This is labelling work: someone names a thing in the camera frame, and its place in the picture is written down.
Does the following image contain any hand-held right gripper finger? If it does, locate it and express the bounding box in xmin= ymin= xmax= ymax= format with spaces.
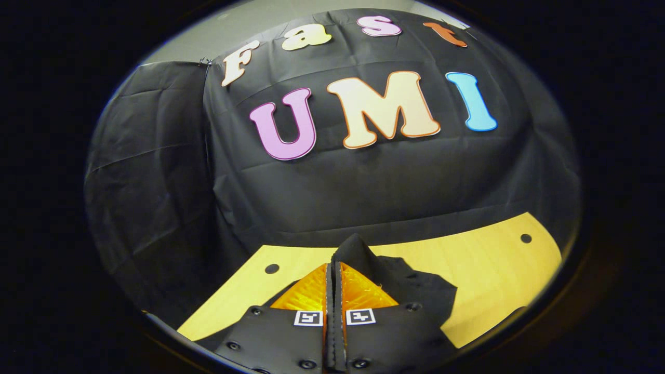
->
xmin=335 ymin=261 xmax=458 ymax=374
xmin=200 ymin=262 xmax=336 ymax=374

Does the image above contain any black buttoned jacket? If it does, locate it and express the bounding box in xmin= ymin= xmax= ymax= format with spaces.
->
xmin=195 ymin=233 xmax=459 ymax=354

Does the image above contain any black backdrop cloth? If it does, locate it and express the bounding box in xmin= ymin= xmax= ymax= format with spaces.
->
xmin=84 ymin=8 xmax=581 ymax=333

